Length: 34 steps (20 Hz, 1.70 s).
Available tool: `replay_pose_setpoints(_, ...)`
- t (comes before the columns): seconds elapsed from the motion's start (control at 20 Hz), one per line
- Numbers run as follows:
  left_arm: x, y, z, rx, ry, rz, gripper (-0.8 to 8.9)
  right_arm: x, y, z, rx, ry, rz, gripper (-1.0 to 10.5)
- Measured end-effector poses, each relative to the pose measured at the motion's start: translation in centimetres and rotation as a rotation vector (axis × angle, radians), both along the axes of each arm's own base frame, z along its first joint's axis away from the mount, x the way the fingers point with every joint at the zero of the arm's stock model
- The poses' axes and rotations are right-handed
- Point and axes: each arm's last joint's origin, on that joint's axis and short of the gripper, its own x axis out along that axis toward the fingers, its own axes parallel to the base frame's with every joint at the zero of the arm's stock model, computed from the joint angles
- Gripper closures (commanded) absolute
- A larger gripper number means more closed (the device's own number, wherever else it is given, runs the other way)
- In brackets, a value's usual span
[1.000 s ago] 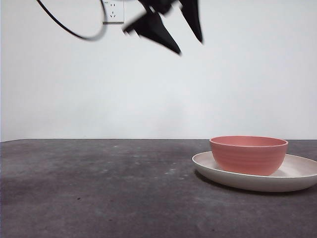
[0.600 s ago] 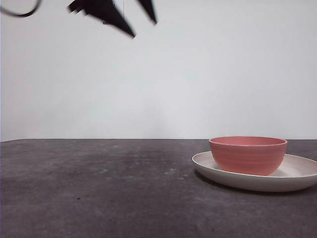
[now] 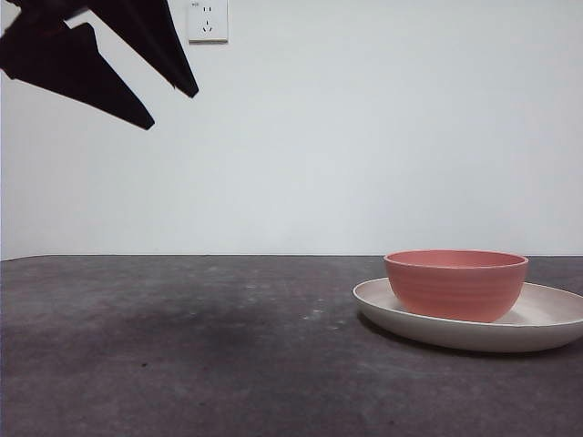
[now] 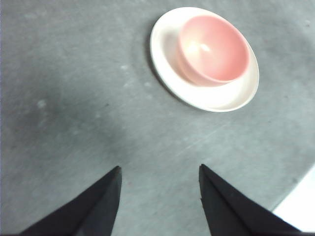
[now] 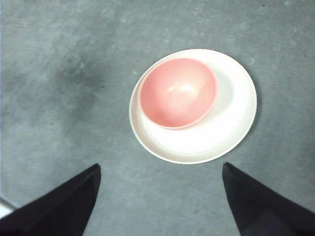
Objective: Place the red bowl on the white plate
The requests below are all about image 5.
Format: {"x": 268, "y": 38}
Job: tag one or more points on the white round plate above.
{"x": 209, "y": 142}

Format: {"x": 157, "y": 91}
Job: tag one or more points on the red ribbed bowl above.
{"x": 177, "y": 96}

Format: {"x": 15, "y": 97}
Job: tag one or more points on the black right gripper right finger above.
{"x": 261, "y": 211}

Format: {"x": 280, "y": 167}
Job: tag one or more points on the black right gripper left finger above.
{"x": 56, "y": 209}

